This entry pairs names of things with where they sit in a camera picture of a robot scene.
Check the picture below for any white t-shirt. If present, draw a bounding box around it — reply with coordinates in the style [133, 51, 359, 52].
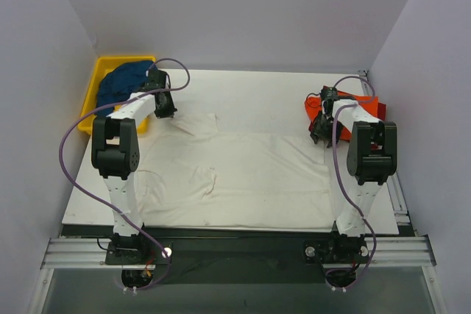
[135, 114, 334, 231]

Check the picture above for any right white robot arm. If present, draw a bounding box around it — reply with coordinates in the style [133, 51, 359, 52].
[311, 99, 397, 238]

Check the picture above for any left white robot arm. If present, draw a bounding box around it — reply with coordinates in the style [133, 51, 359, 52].
[91, 68, 177, 264]

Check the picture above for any blue t-shirt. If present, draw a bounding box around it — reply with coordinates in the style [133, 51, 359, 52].
[96, 60, 153, 107]

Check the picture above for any folded orange t-shirt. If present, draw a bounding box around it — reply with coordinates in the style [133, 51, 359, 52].
[304, 90, 380, 142]

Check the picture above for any yellow plastic bin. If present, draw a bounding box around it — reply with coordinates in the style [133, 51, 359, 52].
[77, 55, 157, 135]

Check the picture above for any folded dark red t-shirt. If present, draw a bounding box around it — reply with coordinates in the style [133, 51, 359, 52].
[377, 102, 387, 121]

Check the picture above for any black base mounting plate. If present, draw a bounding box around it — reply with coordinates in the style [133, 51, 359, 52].
[60, 224, 417, 285]

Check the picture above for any aluminium frame rail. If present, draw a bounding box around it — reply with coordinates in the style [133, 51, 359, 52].
[41, 237, 436, 269]

